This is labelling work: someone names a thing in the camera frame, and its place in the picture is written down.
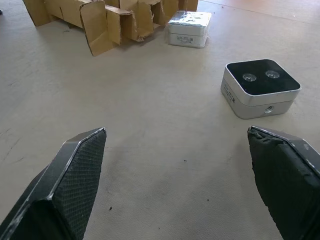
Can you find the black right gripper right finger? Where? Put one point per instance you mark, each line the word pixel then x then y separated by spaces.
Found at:
pixel 287 187

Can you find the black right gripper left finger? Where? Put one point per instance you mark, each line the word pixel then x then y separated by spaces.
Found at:
pixel 62 190

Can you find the plastic-wrapped silver camera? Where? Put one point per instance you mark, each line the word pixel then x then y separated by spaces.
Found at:
pixel 188 22

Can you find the wooden rack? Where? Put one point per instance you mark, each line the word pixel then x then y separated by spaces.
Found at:
pixel 95 27

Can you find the silver camera with black face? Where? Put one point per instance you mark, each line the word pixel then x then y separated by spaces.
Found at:
pixel 260 77

